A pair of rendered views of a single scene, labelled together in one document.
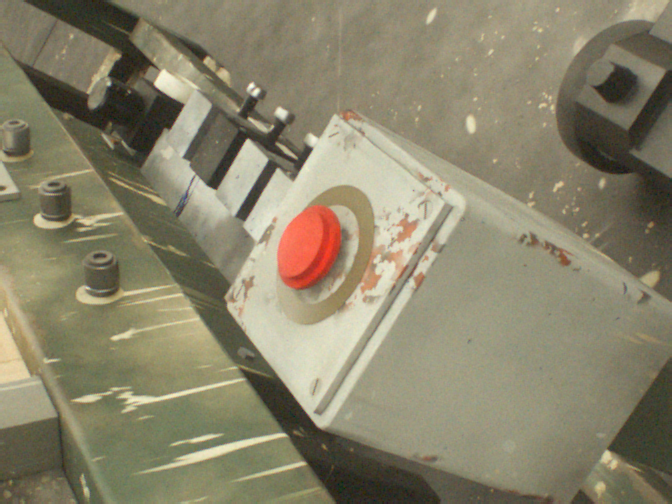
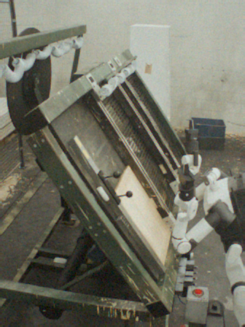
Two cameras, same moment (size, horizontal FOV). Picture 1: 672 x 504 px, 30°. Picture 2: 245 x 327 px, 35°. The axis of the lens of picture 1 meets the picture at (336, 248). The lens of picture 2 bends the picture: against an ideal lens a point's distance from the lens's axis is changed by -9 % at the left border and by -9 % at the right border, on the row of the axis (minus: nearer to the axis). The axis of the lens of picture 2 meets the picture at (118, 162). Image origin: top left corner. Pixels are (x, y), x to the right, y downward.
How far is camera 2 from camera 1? 1.69 m
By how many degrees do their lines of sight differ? 12
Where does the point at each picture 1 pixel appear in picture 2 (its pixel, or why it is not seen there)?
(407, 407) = (190, 304)
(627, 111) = (211, 311)
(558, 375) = (196, 314)
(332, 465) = not seen: hidden behind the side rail
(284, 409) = not seen: hidden behind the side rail
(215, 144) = (190, 267)
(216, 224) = (181, 272)
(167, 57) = not seen: hidden behind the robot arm
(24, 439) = (161, 271)
